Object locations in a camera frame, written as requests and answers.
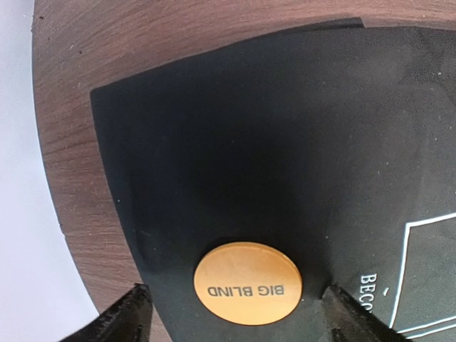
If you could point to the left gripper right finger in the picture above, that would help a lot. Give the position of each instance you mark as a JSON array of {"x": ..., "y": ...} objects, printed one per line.
[{"x": 348, "y": 321}]

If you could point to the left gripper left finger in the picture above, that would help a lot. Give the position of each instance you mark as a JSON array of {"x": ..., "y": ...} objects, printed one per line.
[{"x": 128, "y": 319}]

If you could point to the orange big blind button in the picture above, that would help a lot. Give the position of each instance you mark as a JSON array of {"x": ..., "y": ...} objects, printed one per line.
[{"x": 248, "y": 283}]

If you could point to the black poker mat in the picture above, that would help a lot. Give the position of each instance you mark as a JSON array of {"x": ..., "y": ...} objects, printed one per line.
[{"x": 334, "y": 144}]

